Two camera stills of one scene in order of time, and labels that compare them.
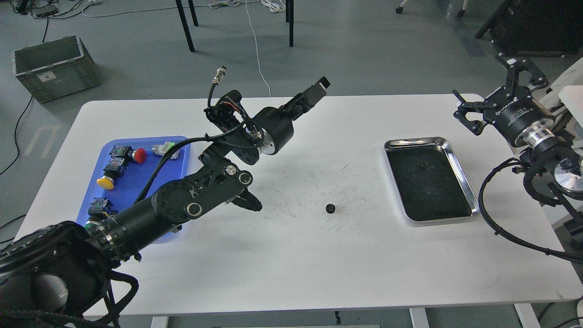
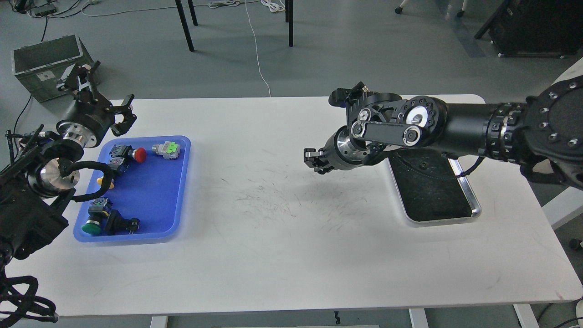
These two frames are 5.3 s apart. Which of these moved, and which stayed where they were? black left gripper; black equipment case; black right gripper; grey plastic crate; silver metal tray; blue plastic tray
Moved: black right gripper; black left gripper
Stayed: grey plastic crate; black equipment case; silver metal tray; blue plastic tray
